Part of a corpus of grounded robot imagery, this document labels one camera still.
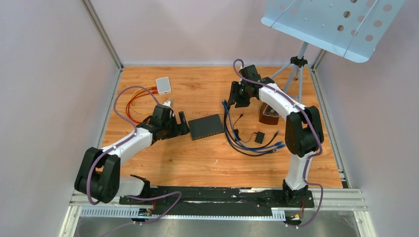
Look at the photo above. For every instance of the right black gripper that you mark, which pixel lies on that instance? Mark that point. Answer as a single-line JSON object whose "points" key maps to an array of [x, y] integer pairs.
{"points": [[234, 97]]}

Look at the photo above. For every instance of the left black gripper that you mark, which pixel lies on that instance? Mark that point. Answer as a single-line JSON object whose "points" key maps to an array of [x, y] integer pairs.
{"points": [[180, 129]]}

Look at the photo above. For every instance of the black network switch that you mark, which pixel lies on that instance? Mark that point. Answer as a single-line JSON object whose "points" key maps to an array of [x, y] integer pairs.
{"points": [[205, 127]]}

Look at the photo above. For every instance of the small white router box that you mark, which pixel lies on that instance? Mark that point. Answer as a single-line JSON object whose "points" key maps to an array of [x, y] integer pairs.
{"points": [[163, 85]]}

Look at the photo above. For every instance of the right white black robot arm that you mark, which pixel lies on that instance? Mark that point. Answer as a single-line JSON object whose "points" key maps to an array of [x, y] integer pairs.
{"points": [[303, 133]]}

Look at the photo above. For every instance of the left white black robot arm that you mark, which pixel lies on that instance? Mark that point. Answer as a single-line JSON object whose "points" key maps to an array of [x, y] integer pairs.
{"points": [[99, 176]]}

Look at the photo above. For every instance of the brown wooden metronome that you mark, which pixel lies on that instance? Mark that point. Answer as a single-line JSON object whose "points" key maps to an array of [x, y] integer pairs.
{"points": [[267, 115]]}

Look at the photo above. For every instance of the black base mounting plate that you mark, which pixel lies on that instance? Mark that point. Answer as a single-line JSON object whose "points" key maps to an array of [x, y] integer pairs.
{"points": [[223, 201]]}

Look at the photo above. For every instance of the silver music stand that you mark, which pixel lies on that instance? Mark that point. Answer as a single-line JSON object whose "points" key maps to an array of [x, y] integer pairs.
{"points": [[350, 29]]}

